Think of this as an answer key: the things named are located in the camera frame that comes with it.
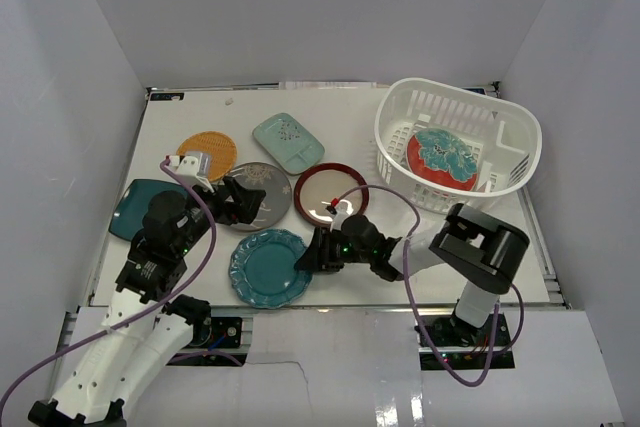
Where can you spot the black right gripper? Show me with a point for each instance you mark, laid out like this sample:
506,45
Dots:
320,252

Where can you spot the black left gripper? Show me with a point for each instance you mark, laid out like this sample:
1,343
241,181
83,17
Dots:
230,201

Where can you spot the grey reindeer plate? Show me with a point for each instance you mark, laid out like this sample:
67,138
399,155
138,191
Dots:
278,199

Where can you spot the teal scalloped round plate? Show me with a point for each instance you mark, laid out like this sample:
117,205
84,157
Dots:
262,269

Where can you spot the red rimmed beige bowl plate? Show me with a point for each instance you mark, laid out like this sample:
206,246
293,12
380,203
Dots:
318,186

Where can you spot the red and teal floral plate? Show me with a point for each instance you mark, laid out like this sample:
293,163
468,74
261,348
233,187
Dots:
438,156

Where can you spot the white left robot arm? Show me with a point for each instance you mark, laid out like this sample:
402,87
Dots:
149,318

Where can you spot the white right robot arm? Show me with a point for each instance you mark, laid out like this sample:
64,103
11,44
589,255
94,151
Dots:
483,249

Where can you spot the white plastic basket bin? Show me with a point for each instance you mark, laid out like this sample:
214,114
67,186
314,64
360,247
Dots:
505,139

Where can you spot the orange woven round plate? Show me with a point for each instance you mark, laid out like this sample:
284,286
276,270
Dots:
220,147

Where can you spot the light teal rectangular plate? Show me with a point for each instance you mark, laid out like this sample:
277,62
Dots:
289,143

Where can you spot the dark teal square plate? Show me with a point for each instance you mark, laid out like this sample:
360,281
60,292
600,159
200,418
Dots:
127,217

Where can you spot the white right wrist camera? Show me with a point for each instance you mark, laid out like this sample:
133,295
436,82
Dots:
337,209

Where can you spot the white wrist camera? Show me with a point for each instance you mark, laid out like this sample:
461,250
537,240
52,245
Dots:
337,209
194,166

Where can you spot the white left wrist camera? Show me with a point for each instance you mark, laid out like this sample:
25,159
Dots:
194,166

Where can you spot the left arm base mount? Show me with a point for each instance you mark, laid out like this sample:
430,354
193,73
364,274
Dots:
216,343

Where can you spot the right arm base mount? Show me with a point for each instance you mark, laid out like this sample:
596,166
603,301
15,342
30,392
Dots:
466,351

